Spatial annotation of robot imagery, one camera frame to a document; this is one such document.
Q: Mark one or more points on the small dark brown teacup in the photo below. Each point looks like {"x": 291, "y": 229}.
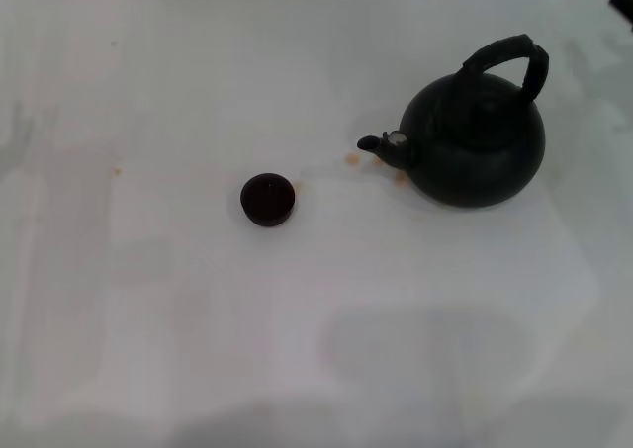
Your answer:
{"x": 267, "y": 200}

